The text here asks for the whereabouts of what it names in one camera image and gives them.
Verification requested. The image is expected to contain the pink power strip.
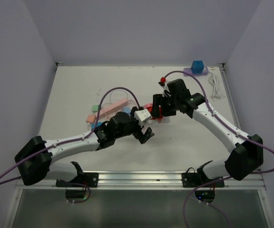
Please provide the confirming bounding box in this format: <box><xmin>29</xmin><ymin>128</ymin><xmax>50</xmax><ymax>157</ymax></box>
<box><xmin>98</xmin><ymin>99</ymin><xmax>128</xmax><ymax>119</ymax></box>

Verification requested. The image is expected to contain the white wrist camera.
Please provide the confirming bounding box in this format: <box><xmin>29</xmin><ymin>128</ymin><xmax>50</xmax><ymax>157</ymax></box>
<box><xmin>159</xmin><ymin>81</ymin><xmax>170</xmax><ymax>97</ymax></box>
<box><xmin>135</xmin><ymin>109</ymin><xmax>152</xmax><ymax>126</ymax></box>

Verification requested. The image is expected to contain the pink plug adapter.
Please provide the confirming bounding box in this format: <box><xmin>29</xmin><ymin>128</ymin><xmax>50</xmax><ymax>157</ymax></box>
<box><xmin>143</xmin><ymin>103</ymin><xmax>153</xmax><ymax>109</ymax></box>

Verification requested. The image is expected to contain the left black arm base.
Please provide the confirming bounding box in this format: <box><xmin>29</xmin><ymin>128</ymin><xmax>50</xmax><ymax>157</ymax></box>
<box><xmin>56</xmin><ymin>161</ymin><xmax>99</xmax><ymax>204</ymax></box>

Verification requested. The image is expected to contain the blue cube adapter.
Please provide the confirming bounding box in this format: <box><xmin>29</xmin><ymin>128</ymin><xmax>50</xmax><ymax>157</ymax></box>
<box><xmin>191</xmin><ymin>60</ymin><xmax>204</xmax><ymax>75</ymax></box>

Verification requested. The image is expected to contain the light blue plug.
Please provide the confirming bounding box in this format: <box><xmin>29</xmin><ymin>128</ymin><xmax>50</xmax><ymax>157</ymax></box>
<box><xmin>122</xmin><ymin>106</ymin><xmax>131</xmax><ymax>114</ymax></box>

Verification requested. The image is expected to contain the blue plug adapter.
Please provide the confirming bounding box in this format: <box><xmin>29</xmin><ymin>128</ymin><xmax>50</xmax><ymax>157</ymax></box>
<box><xmin>90</xmin><ymin>122</ymin><xmax>102</xmax><ymax>130</ymax></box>

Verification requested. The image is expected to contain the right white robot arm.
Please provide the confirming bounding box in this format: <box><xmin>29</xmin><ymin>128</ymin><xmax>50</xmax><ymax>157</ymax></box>
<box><xmin>151</xmin><ymin>78</ymin><xmax>264</xmax><ymax>187</ymax></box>

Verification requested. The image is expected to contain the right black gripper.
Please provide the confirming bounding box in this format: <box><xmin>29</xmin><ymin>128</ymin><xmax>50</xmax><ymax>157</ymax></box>
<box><xmin>150</xmin><ymin>93</ymin><xmax>180</xmax><ymax>117</ymax></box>

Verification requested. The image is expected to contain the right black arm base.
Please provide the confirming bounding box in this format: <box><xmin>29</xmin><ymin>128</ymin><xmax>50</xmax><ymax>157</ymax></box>
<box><xmin>181</xmin><ymin>161</ymin><xmax>225</xmax><ymax>203</ymax></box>

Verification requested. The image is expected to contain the purple power strip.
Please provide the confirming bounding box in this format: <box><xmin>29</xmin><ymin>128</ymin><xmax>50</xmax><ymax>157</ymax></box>
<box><xmin>184</xmin><ymin>66</ymin><xmax>209</xmax><ymax>76</ymax></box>

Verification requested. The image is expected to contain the aluminium front rail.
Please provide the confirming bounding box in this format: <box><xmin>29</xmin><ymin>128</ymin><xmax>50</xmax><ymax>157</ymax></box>
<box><xmin>15</xmin><ymin>169</ymin><xmax>267</xmax><ymax>190</ymax></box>

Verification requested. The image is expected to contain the white coiled power cord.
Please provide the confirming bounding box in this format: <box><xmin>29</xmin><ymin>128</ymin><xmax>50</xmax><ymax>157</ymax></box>
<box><xmin>207</xmin><ymin>72</ymin><xmax>224</xmax><ymax>101</ymax></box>

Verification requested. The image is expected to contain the green plug adapter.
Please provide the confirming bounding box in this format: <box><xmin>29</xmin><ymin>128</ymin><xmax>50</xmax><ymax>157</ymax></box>
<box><xmin>92</xmin><ymin>104</ymin><xmax>101</xmax><ymax>113</ymax></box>

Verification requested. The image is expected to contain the salmon charger plug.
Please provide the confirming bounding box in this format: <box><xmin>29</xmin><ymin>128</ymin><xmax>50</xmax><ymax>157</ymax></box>
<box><xmin>86</xmin><ymin>114</ymin><xmax>97</xmax><ymax>124</ymax></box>

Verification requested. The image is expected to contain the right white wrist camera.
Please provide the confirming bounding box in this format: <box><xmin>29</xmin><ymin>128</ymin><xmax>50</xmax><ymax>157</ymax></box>
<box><xmin>159</xmin><ymin>81</ymin><xmax>170</xmax><ymax>97</ymax></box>

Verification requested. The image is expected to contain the red cube adapter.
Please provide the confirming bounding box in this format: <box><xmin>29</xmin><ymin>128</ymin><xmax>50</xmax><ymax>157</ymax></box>
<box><xmin>148</xmin><ymin>106</ymin><xmax>163</xmax><ymax>120</ymax></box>

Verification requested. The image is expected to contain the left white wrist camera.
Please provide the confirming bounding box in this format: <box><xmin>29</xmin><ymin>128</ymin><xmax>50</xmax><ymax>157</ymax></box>
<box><xmin>135</xmin><ymin>109</ymin><xmax>152</xmax><ymax>126</ymax></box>

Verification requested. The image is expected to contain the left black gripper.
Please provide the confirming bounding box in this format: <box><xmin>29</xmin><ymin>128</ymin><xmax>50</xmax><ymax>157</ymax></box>
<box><xmin>114</xmin><ymin>107</ymin><xmax>154</xmax><ymax>143</ymax></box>

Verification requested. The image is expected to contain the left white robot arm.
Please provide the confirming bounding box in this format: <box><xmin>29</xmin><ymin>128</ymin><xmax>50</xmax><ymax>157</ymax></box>
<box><xmin>15</xmin><ymin>107</ymin><xmax>154</xmax><ymax>187</ymax></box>

